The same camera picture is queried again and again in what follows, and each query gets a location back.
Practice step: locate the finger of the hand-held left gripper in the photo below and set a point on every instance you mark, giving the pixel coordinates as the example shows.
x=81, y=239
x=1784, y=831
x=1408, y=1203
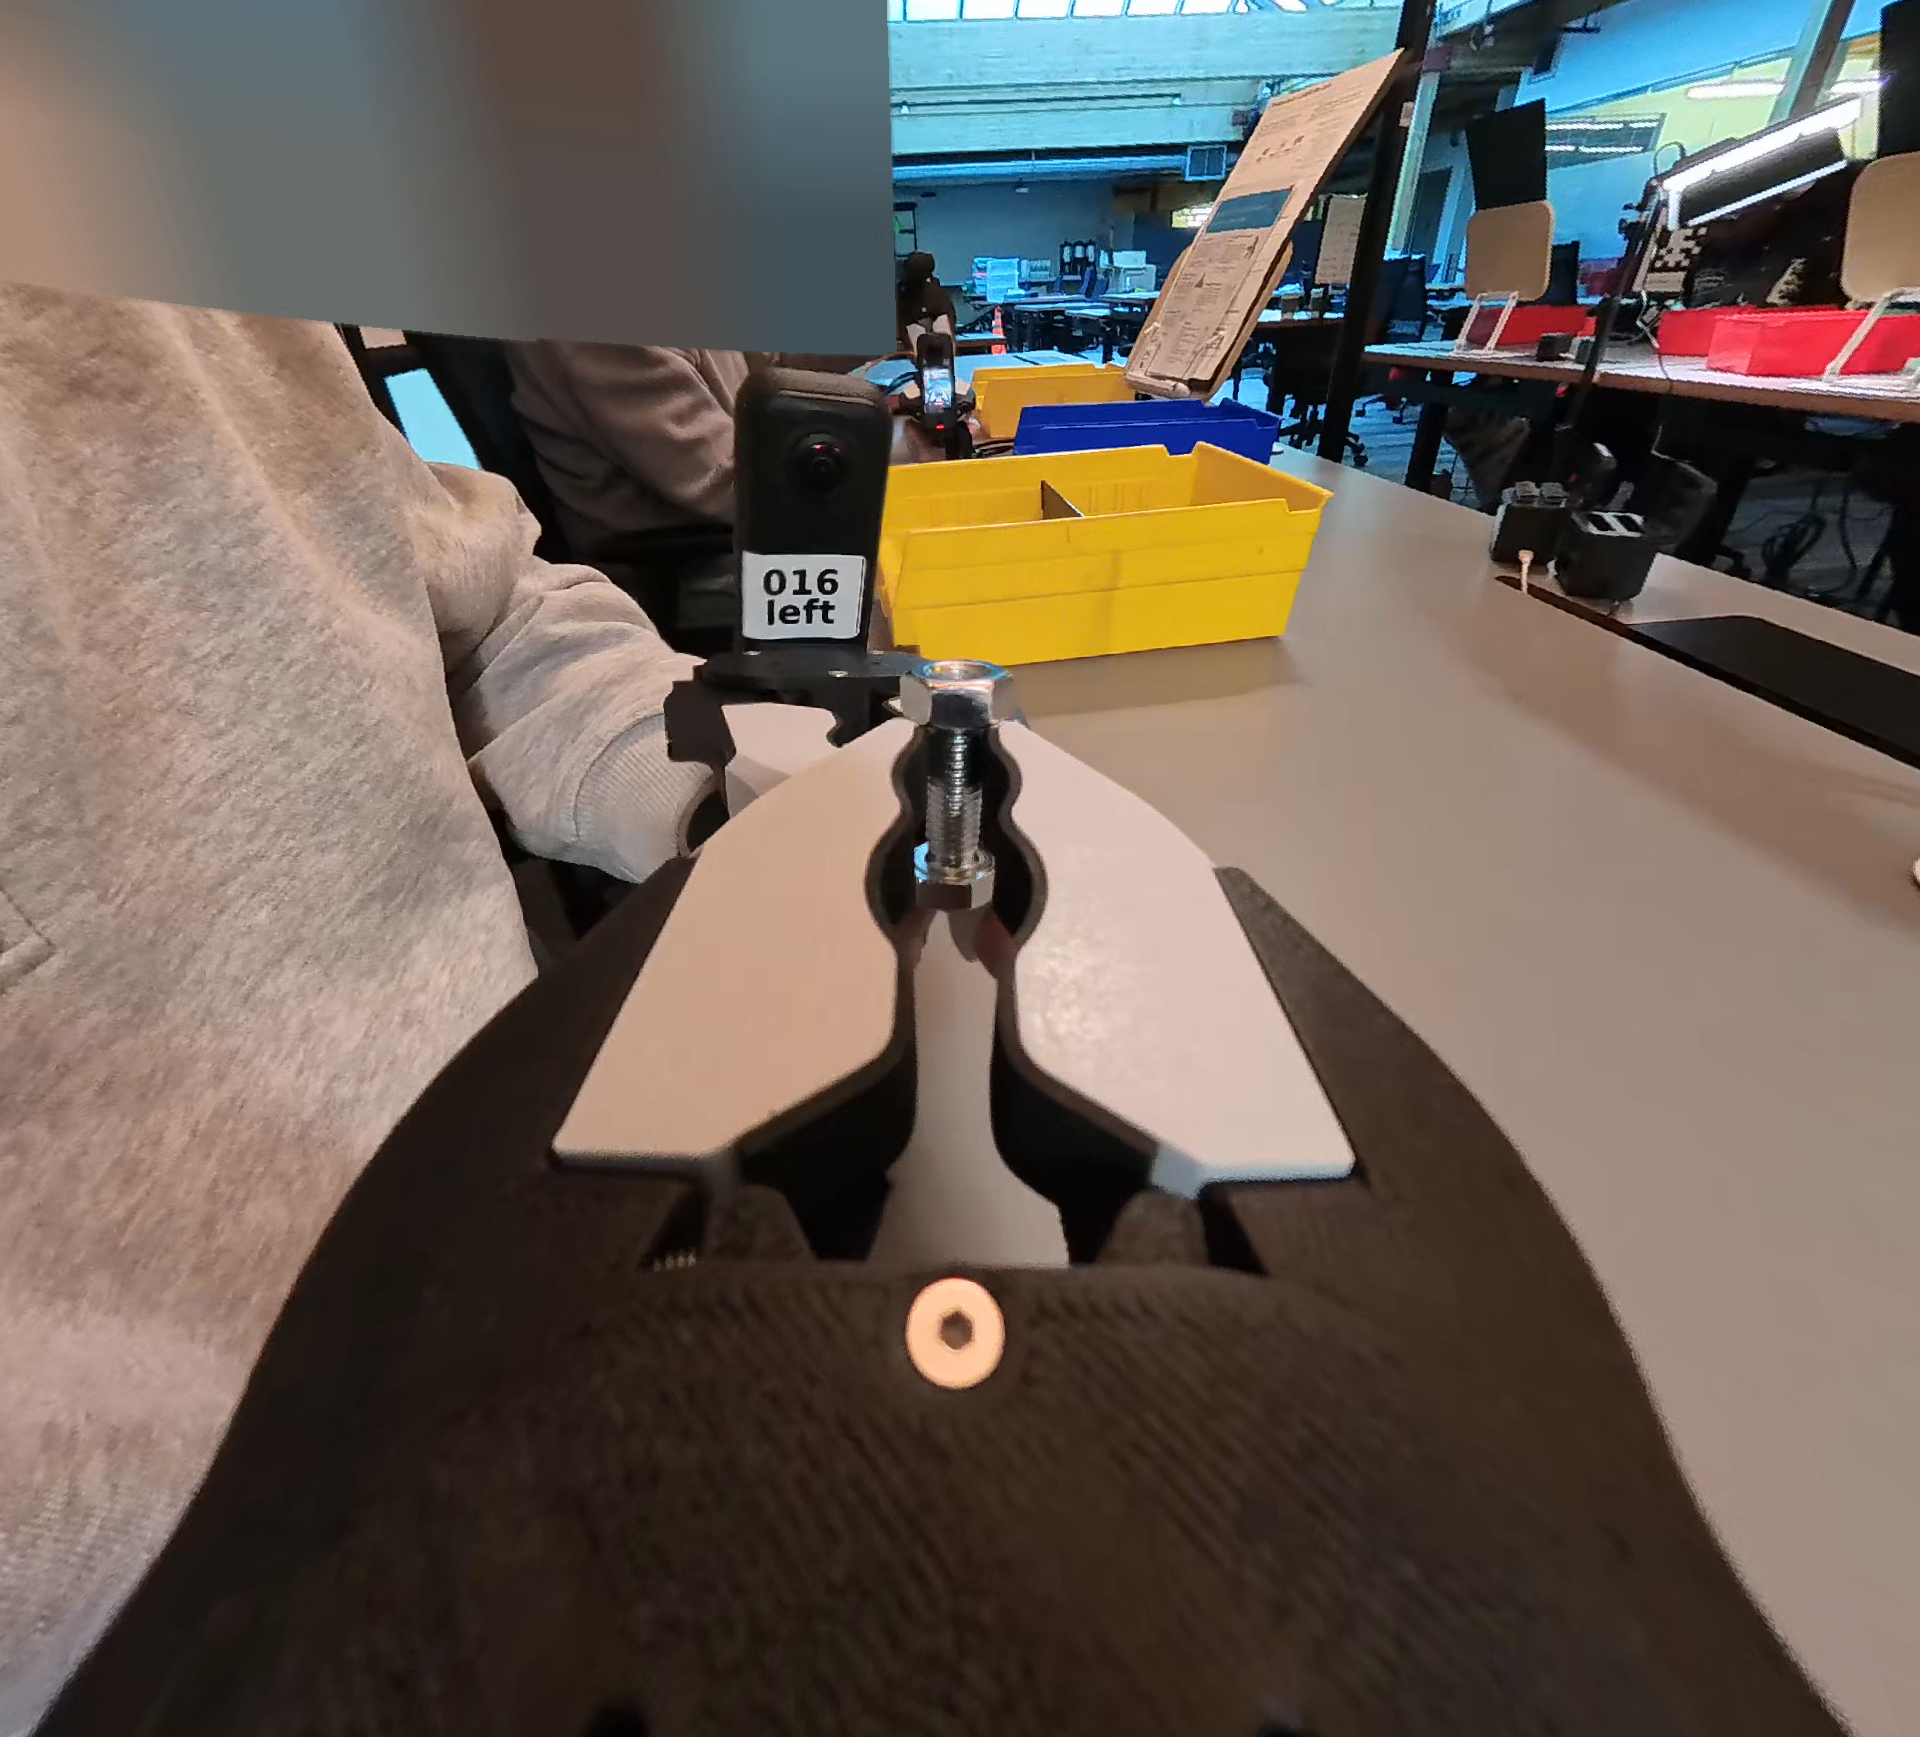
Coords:
x=781, y=747

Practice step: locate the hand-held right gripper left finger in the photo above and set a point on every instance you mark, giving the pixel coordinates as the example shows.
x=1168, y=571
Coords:
x=737, y=1003

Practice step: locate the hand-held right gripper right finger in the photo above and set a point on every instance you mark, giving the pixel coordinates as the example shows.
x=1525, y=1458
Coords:
x=1173, y=1003

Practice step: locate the steel bolt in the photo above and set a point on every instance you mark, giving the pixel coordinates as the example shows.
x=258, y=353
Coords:
x=951, y=809

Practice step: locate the person's left forearm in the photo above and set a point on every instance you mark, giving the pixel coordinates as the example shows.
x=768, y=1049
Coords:
x=571, y=705

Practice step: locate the grey desk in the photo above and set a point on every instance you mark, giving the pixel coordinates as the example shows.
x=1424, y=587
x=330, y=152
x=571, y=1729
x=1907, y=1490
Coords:
x=1499, y=945

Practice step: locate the wooden top background desk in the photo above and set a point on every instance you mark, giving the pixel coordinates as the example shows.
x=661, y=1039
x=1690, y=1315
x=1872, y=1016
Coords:
x=1499, y=361

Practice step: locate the black desk lamp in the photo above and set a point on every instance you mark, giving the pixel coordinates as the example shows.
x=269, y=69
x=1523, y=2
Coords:
x=1754, y=170

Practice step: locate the yellow plastic bin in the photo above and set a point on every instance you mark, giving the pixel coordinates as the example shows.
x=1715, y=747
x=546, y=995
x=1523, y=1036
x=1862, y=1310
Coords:
x=1051, y=395

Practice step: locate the yellow bin with divider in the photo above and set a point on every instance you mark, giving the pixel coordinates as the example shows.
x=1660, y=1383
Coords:
x=1125, y=583

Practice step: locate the blue plastic bin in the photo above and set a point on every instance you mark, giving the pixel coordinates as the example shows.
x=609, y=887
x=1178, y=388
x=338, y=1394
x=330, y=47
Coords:
x=1139, y=432

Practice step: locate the wooden document stand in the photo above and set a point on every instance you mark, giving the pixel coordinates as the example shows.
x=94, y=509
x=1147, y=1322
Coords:
x=1259, y=239

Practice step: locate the person's torso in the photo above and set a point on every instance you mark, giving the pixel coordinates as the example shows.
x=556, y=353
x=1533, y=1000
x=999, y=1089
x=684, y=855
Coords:
x=179, y=868

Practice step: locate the black battery charger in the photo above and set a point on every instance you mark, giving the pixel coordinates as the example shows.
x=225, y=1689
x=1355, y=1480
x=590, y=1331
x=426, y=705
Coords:
x=1605, y=561
x=1528, y=530

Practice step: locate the small wooden board stand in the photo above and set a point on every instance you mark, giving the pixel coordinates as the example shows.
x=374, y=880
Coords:
x=1506, y=253
x=1889, y=225

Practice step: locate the black monitor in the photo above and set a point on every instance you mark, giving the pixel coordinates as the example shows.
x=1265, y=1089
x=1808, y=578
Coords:
x=1506, y=156
x=1902, y=73

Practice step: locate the red plastic bin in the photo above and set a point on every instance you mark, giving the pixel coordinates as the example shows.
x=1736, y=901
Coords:
x=1800, y=347
x=1690, y=331
x=1566, y=322

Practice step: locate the black white marker tag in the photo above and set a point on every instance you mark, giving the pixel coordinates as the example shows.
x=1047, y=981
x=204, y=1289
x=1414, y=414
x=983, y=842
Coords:
x=1676, y=259

